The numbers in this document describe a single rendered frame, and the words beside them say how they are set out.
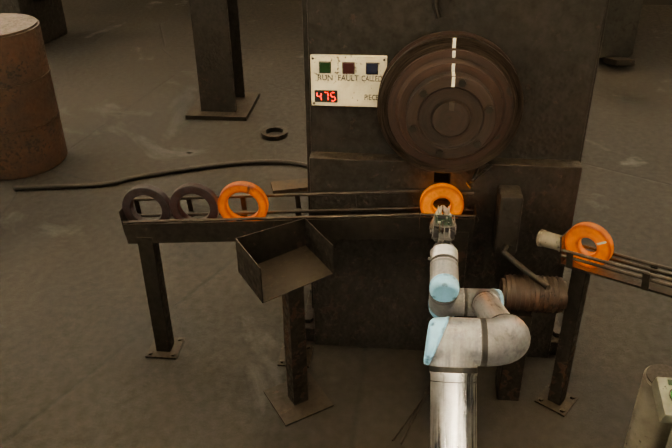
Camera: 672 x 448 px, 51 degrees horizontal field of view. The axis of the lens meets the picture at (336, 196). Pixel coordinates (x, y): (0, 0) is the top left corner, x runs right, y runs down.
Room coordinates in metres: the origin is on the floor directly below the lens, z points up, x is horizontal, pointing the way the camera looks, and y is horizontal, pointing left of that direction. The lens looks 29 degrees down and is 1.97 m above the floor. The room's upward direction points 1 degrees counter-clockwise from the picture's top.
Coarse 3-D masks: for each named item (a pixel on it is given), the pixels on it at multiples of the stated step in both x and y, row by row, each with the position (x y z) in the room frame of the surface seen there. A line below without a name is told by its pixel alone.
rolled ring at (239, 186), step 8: (232, 184) 2.23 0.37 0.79; (240, 184) 2.22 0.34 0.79; (248, 184) 2.22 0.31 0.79; (224, 192) 2.22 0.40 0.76; (232, 192) 2.22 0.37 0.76; (248, 192) 2.21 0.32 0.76; (256, 192) 2.21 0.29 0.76; (224, 200) 2.22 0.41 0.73; (256, 200) 2.21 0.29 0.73; (264, 200) 2.21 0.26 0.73; (224, 208) 2.22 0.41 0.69; (264, 208) 2.21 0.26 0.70; (224, 216) 2.22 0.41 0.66; (232, 216) 2.22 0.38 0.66; (240, 216) 2.24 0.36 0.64; (256, 216) 2.21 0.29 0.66; (264, 216) 2.21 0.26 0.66
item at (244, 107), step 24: (192, 0) 4.81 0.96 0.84; (216, 0) 4.79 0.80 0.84; (192, 24) 4.81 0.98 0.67; (216, 24) 4.79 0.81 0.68; (216, 48) 4.79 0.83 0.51; (240, 48) 5.08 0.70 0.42; (216, 72) 4.80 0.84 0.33; (240, 72) 5.08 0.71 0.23; (216, 96) 4.80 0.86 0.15; (240, 96) 5.09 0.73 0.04; (240, 120) 4.69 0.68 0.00
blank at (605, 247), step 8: (576, 224) 1.97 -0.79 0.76; (584, 224) 1.94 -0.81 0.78; (592, 224) 1.93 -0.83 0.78; (568, 232) 1.96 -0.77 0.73; (576, 232) 1.94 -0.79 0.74; (584, 232) 1.93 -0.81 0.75; (592, 232) 1.91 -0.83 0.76; (600, 232) 1.90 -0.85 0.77; (568, 240) 1.96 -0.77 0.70; (576, 240) 1.94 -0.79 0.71; (600, 240) 1.89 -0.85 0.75; (608, 240) 1.88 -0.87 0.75; (568, 248) 1.96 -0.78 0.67; (576, 248) 1.94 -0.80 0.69; (584, 248) 1.95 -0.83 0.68; (600, 248) 1.89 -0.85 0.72; (608, 248) 1.87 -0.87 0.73; (576, 256) 1.93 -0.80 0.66; (592, 256) 1.90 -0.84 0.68; (600, 256) 1.89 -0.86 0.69; (608, 256) 1.87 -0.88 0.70; (584, 264) 1.91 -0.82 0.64
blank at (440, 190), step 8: (440, 184) 2.16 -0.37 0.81; (448, 184) 2.16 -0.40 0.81; (424, 192) 2.16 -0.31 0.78; (432, 192) 2.15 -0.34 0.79; (440, 192) 2.14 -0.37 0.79; (448, 192) 2.14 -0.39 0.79; (456, 192) 2.14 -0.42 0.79; (424, 200) 2.15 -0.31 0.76; (432, 200) 2.15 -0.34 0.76; (456, 200) 2.14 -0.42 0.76; (424, 208) 2.15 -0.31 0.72; (432, 208) 2.15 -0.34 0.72; (456, 208) 2.14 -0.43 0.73; (424, 216) 2.15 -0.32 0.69
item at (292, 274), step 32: (288, 224) 2.06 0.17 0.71; (256, 256) 2.00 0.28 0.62; (288, 256) 2.03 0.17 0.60; (320, 256) 2.00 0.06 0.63; (256, 288) 1.83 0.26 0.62; (288, 288) 1.86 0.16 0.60; (288, 320) 1.93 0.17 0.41; (288, 352) 1.94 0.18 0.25; (288, 384) 1.95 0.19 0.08; (288, 416) 1.86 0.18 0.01
